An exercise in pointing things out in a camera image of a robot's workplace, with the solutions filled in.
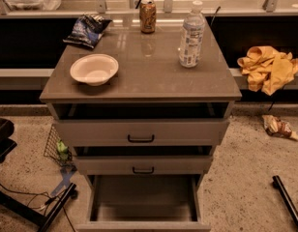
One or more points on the grey bottom drawer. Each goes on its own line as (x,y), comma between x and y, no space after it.
(143,203)

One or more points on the grey drawer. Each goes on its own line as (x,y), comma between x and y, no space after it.
(156,132)
(143,203)
(128,165)

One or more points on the grey drawer cabinet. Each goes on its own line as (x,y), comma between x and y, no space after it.
(150,84)

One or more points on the grey middle drawer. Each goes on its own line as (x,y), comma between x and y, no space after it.
(128,165)

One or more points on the grey top drawer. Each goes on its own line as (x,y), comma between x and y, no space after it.
(156,132)

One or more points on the white paper bowl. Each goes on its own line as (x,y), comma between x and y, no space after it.
(94,69)

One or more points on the clear plastic water bottle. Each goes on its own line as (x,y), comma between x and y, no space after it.
(191,36)

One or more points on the green object in basket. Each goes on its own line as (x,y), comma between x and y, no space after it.
(62,150)

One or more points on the blue chip bag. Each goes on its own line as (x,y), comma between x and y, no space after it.
(88,30)

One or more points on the orange soda can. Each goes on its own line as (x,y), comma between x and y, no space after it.
(147,15)

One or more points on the blue tape cross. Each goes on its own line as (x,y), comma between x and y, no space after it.
(67,173)

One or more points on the yellow cloth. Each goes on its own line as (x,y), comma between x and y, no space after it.
(268,70)

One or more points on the brown snack wrapper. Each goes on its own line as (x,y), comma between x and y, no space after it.
(274,126)

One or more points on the black chair base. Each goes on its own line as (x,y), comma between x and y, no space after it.
(7,128)

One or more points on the black right base leg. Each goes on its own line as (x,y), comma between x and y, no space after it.
(278,184)

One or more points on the black base leg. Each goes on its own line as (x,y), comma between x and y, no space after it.
(278,184)
(42,216)

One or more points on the black left base leg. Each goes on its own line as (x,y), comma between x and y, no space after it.
(42,216)

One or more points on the wire mesh basket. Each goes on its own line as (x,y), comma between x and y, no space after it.
(50,149)

